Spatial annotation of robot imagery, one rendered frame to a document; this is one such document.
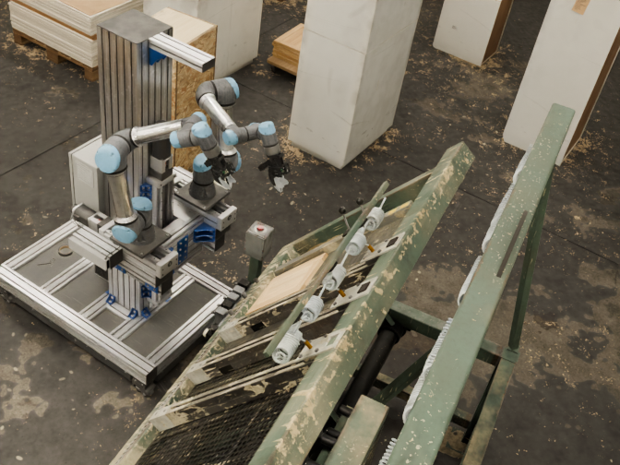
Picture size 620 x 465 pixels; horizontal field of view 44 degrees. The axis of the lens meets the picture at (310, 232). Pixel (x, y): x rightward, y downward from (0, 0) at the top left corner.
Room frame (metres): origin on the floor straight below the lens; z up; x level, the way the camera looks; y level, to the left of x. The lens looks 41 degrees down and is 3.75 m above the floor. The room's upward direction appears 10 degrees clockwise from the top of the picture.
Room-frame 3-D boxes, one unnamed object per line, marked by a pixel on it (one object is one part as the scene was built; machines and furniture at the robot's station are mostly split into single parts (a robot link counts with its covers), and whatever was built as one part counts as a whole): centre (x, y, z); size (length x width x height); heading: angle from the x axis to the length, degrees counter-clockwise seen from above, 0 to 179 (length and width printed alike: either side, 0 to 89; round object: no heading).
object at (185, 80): (4.76, 1.17, 0.63); 0.50 x 0.42 x 1.25; 160
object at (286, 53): (6.79, 0.36, 0.15); 0.61 x 0.52 x 0.31; 153
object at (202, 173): (3.35, 0.62, 1.20); 0.13 x 0.12 x 0.14; 128
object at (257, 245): (3.25, 0.28, 0.84); 0.12 x 0.12 x 0.18; 71
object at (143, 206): (2.90, 0.85, 1.20); 0.13 x 0.12 x 0.14; 171
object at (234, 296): (2.81, 0.35, 0.69); 0.50 x 0.14 x 0.24; 161
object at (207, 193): (3.35, 0.63, 1.09); 0.15 x 0.15 x 0.10
